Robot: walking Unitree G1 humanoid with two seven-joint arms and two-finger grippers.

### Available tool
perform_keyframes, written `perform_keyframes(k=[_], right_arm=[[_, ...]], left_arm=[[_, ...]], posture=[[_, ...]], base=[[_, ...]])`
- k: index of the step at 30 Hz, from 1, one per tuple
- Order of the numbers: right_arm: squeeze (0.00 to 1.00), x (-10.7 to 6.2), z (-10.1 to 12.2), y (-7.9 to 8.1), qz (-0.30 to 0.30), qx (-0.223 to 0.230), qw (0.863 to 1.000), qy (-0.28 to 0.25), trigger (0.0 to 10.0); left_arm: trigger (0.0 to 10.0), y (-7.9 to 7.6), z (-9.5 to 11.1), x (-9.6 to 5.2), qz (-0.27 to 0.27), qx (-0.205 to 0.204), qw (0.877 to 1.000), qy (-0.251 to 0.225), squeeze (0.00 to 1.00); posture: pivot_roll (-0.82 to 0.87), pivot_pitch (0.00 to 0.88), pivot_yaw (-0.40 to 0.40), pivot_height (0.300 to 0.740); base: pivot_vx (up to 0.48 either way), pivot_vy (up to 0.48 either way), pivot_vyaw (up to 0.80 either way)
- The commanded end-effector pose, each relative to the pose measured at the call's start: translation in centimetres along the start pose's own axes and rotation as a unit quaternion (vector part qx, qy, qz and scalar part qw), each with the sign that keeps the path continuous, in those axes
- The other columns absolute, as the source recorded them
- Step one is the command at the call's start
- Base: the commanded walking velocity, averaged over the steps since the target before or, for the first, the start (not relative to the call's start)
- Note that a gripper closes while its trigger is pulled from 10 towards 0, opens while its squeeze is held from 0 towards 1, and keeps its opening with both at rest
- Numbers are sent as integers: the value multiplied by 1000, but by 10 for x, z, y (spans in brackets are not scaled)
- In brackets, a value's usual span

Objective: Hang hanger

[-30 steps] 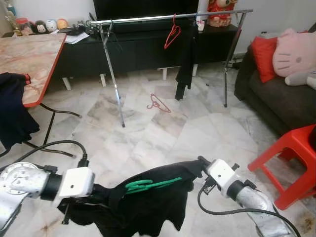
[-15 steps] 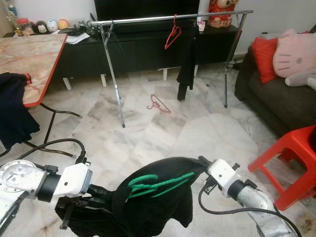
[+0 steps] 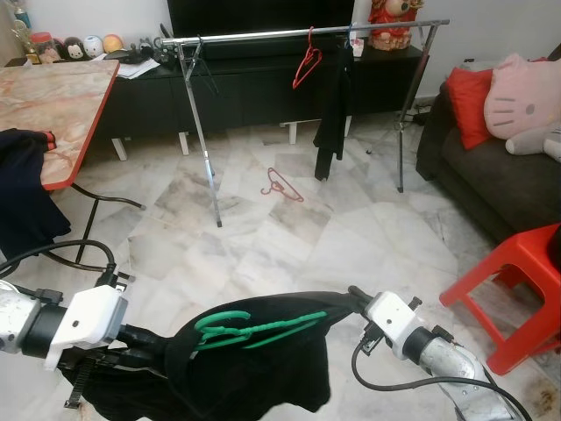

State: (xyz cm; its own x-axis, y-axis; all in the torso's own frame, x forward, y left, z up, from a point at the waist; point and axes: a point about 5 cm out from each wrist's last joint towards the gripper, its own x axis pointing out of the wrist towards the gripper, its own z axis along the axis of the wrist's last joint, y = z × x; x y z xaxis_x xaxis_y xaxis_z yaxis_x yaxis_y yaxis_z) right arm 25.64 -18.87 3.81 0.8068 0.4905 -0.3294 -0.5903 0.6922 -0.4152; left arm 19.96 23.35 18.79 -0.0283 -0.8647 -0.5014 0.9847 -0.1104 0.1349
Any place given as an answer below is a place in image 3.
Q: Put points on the grey totoro plush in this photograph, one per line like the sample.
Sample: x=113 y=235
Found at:
x=539 y=142

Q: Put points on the pink cat face pillow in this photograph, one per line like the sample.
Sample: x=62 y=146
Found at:
x=521 y=96

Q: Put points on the red cushion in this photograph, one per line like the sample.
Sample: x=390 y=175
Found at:
x=469 y=105

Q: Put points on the white round toy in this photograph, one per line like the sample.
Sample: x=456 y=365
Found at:
x=93 y=46

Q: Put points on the green plastic hanger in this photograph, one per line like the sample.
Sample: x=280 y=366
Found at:
x=263 y=326

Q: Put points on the red gold figurine statue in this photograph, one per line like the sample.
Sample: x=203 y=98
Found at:
x=390 y=31

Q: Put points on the blue plastic hanger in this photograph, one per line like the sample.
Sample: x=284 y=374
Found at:
x=350 y=35

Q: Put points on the chrome clothes rack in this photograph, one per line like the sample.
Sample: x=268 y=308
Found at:
x=263 y=34

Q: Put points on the tall gold trophy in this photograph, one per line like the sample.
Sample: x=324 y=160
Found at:
x=19 y=39

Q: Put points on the black round toy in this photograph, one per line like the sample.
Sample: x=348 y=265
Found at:
x=70 y=48

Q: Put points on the black television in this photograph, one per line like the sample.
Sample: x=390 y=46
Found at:
x=263 y=13

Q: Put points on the jar with red lid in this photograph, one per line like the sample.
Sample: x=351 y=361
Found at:
x=41 y=47

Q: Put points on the white papers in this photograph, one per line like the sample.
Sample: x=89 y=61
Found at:
x=138 y=67

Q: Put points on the red plastic stool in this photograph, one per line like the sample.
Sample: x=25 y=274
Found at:
x=526 y=263

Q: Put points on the black garment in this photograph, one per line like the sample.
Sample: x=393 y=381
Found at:
x=245 y=377
x=333 y=105

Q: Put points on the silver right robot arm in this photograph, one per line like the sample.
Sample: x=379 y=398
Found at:
x=456 y=368

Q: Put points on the red plastic hanger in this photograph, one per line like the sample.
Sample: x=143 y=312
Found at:
x=285 y=186
x=303 y=72

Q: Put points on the navy blue garment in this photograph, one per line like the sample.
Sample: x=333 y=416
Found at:
x=26 y=193

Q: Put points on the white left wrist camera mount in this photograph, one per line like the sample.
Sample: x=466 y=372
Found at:
x=83 y=320

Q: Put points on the dark grey sofa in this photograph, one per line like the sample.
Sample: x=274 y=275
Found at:
x=491 y=184

